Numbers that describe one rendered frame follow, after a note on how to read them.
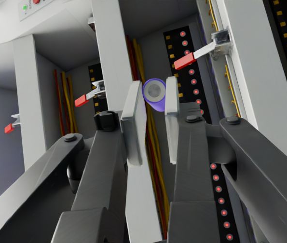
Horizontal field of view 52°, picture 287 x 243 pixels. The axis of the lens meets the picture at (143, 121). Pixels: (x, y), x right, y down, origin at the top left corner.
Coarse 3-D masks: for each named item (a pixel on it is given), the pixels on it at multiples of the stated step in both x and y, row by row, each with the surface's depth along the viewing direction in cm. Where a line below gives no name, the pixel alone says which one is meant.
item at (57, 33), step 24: (120, 0) 52; (144, 0) 53; (168, 0) 55; (0, 24) 60; (24, 24) 56; (48, 24) 55; (72, 24) 56; (144, 24) 61; (168, 24) 63; (48, 48) 64; (72, 48) 66; (96, 48) 68; (0, 72) 71
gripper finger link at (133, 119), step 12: (132, 84) 20; (132, 96) 18; (132, 108) 16; (144, 108) 21; (120, 120) 15; (132, 120) 15; (144, 120) 20; (132, 132) 15; (144, 132) 19; (132, 144) 15; (132, 156) 16
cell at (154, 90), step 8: (152, 80) 21; (160, 80) 20; (144, 88) 21; (152, 88) 20; (160, 88) 20; (144, 96) 21; (152, 96) 20; (160, 96) 20; (152, 104) 21; (160, 104) 21
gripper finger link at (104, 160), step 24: (96, 120) 14; (96, 144) 13; (120, 144) 14; (96, 168) 11; (120, 168) 13; (96, 192) 10; (120, 192) 12; (72, 216) 8; (96, 216) 8; (120, 216) 11; (72, 240) 7; (96, 240) 7; (120, 240) 10
